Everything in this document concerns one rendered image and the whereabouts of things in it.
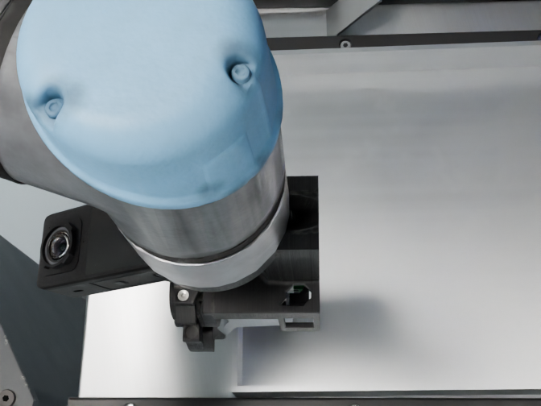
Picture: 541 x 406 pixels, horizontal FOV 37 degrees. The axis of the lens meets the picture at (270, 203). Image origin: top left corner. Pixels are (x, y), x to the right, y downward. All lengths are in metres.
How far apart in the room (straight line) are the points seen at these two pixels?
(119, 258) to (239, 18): 0.21
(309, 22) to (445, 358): 0.29
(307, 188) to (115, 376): 0.28
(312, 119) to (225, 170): 0.40
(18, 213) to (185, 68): 1.44
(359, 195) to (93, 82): 0.41
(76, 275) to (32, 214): 1.21
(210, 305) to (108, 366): 0.20
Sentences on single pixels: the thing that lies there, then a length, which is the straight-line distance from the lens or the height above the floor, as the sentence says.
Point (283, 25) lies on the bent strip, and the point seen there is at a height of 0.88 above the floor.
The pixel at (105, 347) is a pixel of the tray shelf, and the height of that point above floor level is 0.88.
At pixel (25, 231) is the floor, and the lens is 1.64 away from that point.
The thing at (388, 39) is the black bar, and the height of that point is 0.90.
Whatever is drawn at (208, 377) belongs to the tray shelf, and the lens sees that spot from 0.59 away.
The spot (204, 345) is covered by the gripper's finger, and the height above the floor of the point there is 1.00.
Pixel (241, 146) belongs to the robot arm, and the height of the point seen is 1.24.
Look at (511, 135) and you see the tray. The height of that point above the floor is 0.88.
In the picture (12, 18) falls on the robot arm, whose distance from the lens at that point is 0.27.
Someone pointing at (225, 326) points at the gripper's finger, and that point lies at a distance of 0.52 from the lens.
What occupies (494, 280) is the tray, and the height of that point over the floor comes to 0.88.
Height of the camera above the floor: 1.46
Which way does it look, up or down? 70 degrees down
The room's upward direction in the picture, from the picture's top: 12 degrees counter-clockwise
